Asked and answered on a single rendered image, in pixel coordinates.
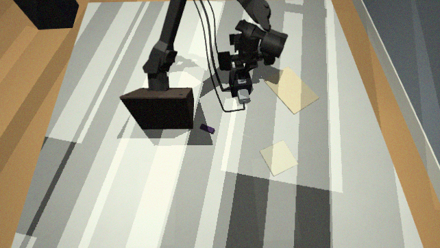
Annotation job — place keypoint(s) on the cream flat square block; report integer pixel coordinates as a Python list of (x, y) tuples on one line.
[(278, 157)]

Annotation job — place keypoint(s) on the beige flat rectangular slab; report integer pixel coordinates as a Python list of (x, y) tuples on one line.
[(291, 89)]

